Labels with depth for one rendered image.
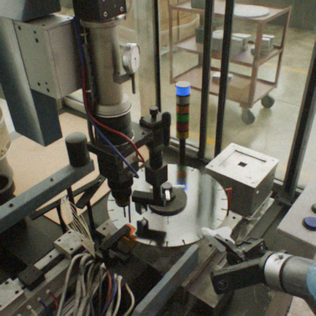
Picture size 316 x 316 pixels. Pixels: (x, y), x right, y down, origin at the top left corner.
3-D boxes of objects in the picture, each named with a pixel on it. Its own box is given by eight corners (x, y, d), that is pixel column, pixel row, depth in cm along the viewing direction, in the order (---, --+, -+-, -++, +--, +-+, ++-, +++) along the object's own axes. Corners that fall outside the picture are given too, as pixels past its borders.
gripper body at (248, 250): (255, 263, 89) (295, 274, 78) (229, 281, 85) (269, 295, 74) (245, 234, 88) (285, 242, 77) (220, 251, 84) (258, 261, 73)
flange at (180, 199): (182, 216, 95) (182, 210, 93) (142, 210, 97) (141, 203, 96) (191, 189, 103) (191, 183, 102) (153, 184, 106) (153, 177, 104)
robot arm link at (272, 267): (285, 302, 70) (273, 264, 69) (267, 295, 74) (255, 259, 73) (308, 282, 74) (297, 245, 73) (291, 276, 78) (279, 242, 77)
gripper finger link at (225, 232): (215, 221, 93) (242, 244, 87) (198, 231, 90) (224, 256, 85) (216, 212, 91) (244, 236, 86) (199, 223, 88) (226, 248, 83)
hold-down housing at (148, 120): (158, 173, 91) (155, 100, 79) (171, 181, 88) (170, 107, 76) (141, 183, 88) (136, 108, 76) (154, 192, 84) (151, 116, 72)
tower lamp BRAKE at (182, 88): (181, 88, 117) (181, 79, 115) (192, 92, 114) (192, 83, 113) (173, 94, 114) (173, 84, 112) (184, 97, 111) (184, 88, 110)
